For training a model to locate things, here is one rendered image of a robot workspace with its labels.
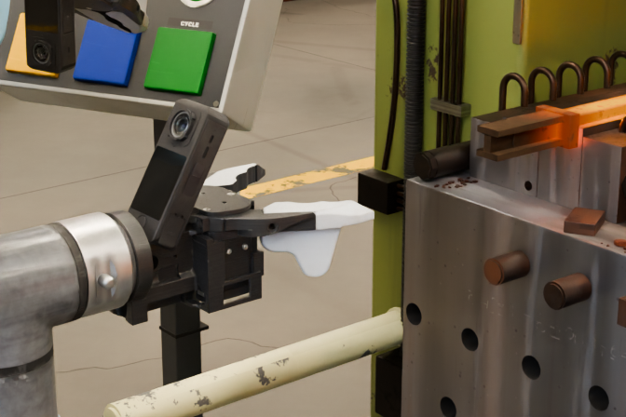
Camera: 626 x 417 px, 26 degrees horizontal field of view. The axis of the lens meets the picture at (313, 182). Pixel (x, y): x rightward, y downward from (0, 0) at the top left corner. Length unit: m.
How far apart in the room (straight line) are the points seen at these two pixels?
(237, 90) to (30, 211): 2.73
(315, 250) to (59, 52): 0.40
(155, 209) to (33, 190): 3.42
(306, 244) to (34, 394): 0.24
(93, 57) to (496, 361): 0.60
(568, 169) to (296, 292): 2.24
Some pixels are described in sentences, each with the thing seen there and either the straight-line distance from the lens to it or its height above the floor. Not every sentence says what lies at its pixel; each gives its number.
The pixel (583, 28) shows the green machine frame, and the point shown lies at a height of 1.04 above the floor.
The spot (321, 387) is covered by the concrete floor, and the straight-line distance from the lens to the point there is 3.05.
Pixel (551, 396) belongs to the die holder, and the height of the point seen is 0.74.
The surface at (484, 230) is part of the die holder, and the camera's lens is 1.37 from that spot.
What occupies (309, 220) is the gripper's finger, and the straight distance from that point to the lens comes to 1.06.
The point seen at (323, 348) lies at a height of 0.63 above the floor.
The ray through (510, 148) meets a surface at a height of 0.99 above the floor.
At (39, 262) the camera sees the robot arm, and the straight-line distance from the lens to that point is 0.98.
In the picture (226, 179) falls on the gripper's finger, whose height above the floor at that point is 1.00.
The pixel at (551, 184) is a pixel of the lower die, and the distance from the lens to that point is 1.38.
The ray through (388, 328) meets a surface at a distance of 1.77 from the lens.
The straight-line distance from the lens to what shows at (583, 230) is 1.30.
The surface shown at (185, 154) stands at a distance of 1.03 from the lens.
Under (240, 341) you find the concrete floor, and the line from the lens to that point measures 3.28.
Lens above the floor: 1.35
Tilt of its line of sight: 18 degrees down
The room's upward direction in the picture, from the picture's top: straight up
